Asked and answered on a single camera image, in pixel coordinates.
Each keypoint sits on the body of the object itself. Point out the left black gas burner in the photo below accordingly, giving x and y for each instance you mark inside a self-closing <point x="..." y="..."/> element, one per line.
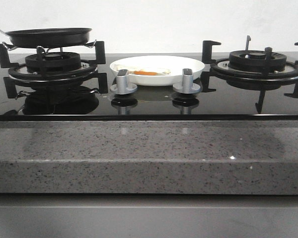
<point x="54" y="62"/>

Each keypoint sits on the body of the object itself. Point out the black glass cooktop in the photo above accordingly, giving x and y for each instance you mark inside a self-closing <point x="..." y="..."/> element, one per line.
<point x="220" y="99"/>

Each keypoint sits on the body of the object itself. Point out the left silver stove knob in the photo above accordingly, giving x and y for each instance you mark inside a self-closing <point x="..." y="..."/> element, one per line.
<point x="123" y="86"/>

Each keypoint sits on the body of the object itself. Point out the silver stove knob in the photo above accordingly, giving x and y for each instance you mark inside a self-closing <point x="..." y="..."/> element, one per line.
<point x="123" y="86"/>
<point x="187" y="86"/>

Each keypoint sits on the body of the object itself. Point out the right silver stove knob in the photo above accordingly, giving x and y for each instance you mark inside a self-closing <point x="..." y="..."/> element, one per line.
<point x="187" y="86"/>

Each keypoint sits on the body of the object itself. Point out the black frying pan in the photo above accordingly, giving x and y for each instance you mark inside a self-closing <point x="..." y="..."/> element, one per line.
<point x="48" y="38"/>

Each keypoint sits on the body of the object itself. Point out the grey cabinet drawer front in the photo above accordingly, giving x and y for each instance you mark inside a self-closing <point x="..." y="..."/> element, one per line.
<point x="148" y="216"/>

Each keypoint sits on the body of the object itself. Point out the right black gas burner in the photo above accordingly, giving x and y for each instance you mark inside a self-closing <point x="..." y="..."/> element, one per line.
<point x="254" y="61"/>

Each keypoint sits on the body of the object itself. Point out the black gas burner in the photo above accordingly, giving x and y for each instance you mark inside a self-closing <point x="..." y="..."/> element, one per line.
<point x="254" y="61"/>
<point x="54" y="62"/>

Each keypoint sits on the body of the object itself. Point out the white plate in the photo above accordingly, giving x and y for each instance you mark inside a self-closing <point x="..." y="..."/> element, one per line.
<point x="174" y="63"/>

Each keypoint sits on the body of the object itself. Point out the fried egg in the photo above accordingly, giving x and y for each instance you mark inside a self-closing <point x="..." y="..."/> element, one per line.
<point x="153" y="71"/>

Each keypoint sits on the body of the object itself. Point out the left black pan support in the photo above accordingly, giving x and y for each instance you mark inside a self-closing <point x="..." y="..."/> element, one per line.
<point x="50" y="82"/>

